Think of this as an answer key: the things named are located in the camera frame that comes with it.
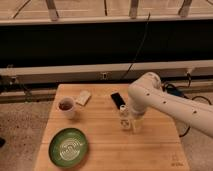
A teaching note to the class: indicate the translucent yellow-green gripper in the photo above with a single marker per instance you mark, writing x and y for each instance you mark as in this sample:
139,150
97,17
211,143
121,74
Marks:
137,124

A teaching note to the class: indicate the small clear plastic bottle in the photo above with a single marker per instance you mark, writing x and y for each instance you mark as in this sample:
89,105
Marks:
125,119

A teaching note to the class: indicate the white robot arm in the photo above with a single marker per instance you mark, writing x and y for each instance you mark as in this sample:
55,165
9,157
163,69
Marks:
146,92

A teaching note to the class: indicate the black smartphone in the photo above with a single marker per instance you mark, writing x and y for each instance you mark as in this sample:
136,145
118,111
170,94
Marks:
117,99

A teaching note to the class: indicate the small beige card packet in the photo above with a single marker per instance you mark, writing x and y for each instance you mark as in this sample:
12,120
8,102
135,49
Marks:
83,97

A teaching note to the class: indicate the white mug with drink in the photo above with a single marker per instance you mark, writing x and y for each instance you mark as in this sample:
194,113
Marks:
66,106

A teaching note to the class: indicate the green patterned plate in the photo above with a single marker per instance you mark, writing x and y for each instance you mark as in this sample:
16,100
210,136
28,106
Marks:
68,148

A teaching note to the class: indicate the wall power outlet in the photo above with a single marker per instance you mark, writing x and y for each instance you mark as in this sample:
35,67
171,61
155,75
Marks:
104,76

